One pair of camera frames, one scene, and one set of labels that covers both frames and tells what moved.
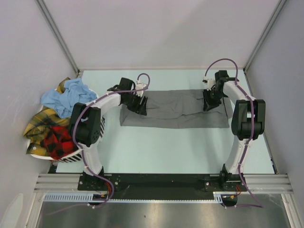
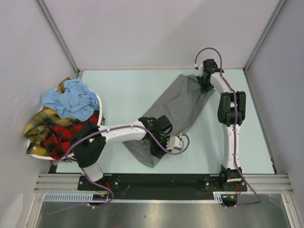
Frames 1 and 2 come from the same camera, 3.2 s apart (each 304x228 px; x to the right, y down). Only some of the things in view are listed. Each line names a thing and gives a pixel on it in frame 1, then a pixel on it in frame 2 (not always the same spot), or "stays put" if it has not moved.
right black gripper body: [213, 97] -> [205, 85]
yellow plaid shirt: [45, 117] stays put
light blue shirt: [76, 91] stays put
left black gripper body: [133, 101] -> [162, 140]
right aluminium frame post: [281, 4] stays put
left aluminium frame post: [58, 33] stays put
